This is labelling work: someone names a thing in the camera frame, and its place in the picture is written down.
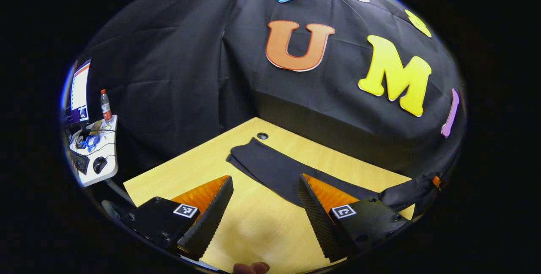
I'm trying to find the blue cable bundle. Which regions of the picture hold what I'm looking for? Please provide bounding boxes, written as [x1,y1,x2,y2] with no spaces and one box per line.
[77,134,101,153]

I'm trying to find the black jeans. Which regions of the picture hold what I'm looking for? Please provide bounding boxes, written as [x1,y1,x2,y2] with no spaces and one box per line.
[226,137,442,219]

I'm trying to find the computer monitor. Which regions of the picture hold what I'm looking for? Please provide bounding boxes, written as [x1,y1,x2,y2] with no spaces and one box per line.
[63,59,92,127]

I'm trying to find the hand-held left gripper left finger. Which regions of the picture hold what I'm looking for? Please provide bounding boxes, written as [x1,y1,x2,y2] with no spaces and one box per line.
[126,175,234,262]

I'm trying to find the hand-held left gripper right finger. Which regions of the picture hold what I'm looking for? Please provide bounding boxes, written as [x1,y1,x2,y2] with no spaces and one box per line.
[297,174,410,263]

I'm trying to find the black backdrop cloth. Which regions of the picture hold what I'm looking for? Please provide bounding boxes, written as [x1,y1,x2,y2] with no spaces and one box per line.
[78,0,465,181]

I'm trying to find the black keyboard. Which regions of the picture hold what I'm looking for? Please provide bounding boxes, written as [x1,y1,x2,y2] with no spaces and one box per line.
[69,149,90,175]

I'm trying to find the plastic bottle with red label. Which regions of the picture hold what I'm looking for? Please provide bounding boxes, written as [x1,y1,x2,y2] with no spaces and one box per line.
[100,89,114,125]

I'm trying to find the white desk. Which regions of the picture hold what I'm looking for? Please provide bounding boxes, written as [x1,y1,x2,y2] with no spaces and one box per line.
[69,115,119,188]

